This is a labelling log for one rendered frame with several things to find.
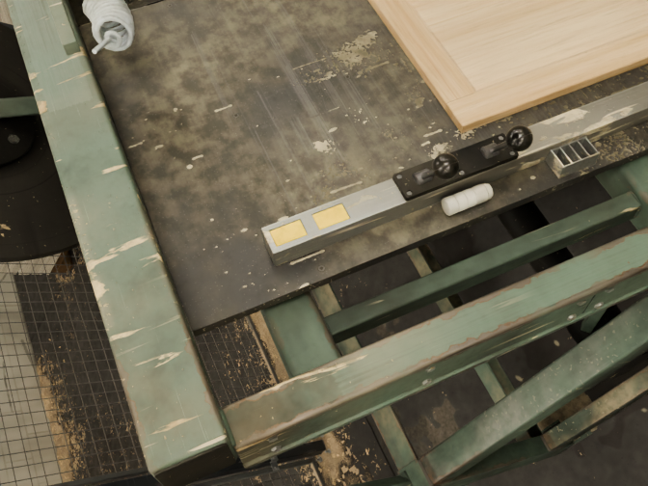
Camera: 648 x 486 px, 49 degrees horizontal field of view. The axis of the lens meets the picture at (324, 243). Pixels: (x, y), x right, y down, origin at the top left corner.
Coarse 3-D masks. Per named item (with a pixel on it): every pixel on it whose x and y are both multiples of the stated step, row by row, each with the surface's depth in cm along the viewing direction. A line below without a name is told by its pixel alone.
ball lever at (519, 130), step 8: (512, 128) 101; (520, 128) 100; (528, 128) 100; (512, 136) 100; (520, 136) 99; (528, 136) 100; (496, 144) 111; (504, 144) 105; (512, 144) 100; (520, 144) 100; (528, 144) 100; (488, 152) 110; (496, 152) 111
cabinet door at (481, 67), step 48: (384, 0) 134; (432, 0) 135; (480, 0) 134; (528, 0) 134; (576, 0) 134; (624, 0) 133; (432, 48) 128; (480, 48) 128; (528, 48) 127; (576, 48) 127; (624, 48) 126; (480, 96) 121; (528, 96) 121
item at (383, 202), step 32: (608, 96) 118; (640, 96) 118; (544, 128) 115; (576, 128) 115; (608, 128) 117; (512, 160) 112; (544, 160) 116; (384, 192) 109; (448, 192) 111; (352, 224) 107; (288, 256) 107
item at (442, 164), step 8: (440, 160) 98; (448, 160) 97; (456, 160) 98; (432, 168) 99; (440, 168) 98; (448, 168) 97; (456, 168) 98; (416, 176) 108; (424, 176) 107; (440, 176) 98; (448, 176) 98
